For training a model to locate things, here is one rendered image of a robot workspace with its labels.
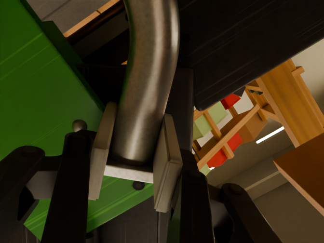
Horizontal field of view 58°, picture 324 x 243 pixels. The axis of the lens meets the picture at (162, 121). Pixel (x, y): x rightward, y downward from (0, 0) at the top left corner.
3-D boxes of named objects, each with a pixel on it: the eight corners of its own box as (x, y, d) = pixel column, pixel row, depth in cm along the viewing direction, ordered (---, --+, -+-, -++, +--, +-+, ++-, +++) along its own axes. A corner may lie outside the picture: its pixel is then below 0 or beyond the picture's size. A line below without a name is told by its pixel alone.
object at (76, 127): (93, 125, 22) (90, 130, 21) (80, 132, 22) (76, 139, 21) (83, 112, 22) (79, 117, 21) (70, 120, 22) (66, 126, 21)
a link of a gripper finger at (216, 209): (182, 196, 12) (248, 209, 13) (173, 145, 17) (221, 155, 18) (173, 224, 13) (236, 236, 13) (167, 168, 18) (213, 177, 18)
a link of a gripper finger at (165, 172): (168, 160, 14) (183, 163, 14) (162, 112, 20) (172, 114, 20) (153, 211, 15) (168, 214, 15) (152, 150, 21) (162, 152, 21)
